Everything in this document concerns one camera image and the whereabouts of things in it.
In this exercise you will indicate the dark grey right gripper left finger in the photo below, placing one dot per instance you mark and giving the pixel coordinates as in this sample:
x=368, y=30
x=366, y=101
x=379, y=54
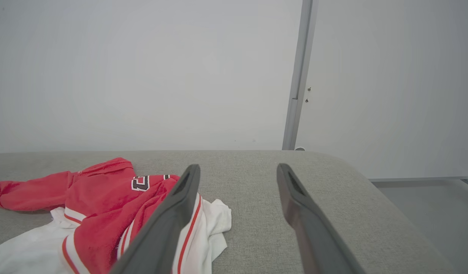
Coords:
x=169, y=224

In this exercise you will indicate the grey metal door frame strip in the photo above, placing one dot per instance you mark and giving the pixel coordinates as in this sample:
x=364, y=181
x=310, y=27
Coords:
x=300, y=76

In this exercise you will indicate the grey baseboard strip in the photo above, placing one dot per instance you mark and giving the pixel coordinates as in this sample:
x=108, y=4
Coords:
x=416, y=178

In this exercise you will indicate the red and white garment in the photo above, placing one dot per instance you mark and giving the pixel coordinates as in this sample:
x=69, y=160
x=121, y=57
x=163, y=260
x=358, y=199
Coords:
x=97, y=198

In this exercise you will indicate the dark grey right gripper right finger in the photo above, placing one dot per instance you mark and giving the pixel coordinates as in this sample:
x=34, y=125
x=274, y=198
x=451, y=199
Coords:
x=310, y=228

